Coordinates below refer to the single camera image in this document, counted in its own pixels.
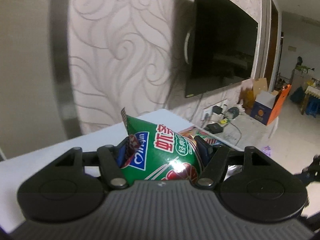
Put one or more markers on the blue plastic stool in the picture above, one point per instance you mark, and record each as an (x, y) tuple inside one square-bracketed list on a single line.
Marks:
[(312, 108)]

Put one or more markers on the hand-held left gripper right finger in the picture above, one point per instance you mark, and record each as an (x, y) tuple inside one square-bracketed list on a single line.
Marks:
[(206, 152)]

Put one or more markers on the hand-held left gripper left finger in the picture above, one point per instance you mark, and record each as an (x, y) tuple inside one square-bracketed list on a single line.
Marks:
[(122, 153)]

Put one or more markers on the yellow green chip bag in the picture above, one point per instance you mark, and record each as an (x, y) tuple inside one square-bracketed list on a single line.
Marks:
[(190, 132)]

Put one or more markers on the brown wooden door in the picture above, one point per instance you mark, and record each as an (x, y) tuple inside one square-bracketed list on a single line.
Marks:
[(272, 42)]

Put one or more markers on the black set-top box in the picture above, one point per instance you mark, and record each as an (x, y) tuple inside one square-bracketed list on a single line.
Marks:
[(213, 127)]

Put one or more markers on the green plant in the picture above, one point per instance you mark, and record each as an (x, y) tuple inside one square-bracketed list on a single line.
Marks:
[(303, 68)]

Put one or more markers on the green shrimp chip bag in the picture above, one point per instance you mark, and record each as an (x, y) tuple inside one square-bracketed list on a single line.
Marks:
[(160, 155)]

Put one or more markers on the black wall television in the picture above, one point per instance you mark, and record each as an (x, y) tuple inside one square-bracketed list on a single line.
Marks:
[(220, 42)]

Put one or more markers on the black power adapter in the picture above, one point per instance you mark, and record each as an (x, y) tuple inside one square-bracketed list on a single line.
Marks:
[(216, 110)]

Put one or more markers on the purple object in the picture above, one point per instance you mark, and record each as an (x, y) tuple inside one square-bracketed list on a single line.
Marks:
[(267, 150)]

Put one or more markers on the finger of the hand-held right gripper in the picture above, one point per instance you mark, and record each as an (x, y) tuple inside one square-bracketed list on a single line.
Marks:
[(315, 167)]

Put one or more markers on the table with yellow cloth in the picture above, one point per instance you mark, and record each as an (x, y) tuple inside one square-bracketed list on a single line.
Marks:
[(312, 91)]

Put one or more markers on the brown cardboard box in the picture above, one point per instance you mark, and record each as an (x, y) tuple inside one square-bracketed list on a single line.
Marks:
[(260, 86)]

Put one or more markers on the teal bag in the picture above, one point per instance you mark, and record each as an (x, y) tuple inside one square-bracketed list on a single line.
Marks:
[(297, 94)]

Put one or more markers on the dark green round object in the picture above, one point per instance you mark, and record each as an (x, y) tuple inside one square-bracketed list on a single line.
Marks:
[(233, 113)]

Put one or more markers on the grey stone television stand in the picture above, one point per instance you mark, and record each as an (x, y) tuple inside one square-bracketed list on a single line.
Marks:
[(252, 130)]

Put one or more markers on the blue orange cardboard box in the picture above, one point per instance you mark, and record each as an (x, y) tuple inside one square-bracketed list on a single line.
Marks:
[(260, 112)]

